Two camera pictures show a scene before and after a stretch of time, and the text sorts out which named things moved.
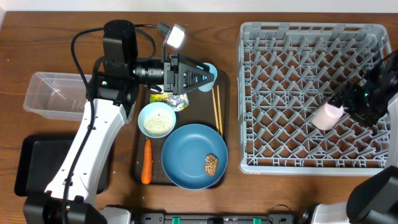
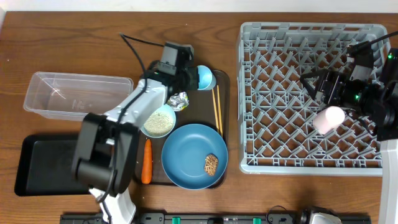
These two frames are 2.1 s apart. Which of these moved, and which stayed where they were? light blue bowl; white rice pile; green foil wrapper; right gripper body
Moved: right gripper body
Stayed: white rice pile; light blue bowl; green foil wrapper
